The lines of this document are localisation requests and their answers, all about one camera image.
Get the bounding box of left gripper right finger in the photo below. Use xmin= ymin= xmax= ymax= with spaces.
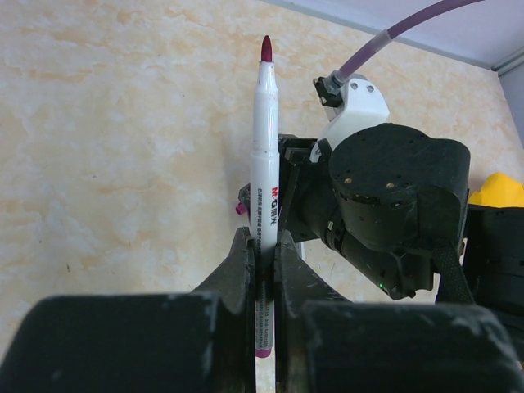
xmin=274 ymin=232 xmax=523 ymax=392

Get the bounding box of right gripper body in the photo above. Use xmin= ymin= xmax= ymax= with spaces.
xmin=239 ymin=133 xmax=341 ymax=246

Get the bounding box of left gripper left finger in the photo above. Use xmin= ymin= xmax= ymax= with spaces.
xmin=1 ymin=228 xmax=255 ymax=392

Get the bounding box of purple pen cap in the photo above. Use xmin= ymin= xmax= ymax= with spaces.
xmin=235 ymin=202 xmax=247 ymax=215

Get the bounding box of white purple marker pen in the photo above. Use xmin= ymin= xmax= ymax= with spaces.
xmin=250 ymin=35 xmax=280 ymax=359

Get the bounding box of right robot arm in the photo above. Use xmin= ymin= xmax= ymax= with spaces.
xmin=278 ymin=123 xmax=523 ymax=331

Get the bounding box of yellow cloth bag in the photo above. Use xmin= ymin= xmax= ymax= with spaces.
xmin=468 ymin=173 xmax=524 ymax=208

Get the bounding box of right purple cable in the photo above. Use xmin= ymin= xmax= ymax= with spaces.
xmin=331 ymin=0 xmax=484 ymax=85

